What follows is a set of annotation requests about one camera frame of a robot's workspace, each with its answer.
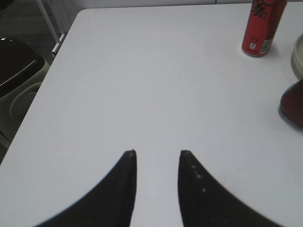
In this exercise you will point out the red drink can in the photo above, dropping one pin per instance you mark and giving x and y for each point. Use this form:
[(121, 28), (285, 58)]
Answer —
[(264, 18)]

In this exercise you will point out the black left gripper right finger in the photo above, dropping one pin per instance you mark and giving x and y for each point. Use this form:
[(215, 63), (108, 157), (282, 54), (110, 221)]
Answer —
[(204, 202)]

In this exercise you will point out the brown rounded object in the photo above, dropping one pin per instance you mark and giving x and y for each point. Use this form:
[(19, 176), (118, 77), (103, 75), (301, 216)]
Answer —
[(291, 104)]

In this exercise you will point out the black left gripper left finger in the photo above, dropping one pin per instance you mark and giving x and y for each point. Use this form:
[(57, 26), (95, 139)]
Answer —
[(109, 204)]

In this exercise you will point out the white plate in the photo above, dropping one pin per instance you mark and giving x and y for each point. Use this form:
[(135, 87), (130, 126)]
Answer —
[(297, 58)]

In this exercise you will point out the white metal frame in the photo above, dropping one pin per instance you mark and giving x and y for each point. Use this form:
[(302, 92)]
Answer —
[(60, 24)]

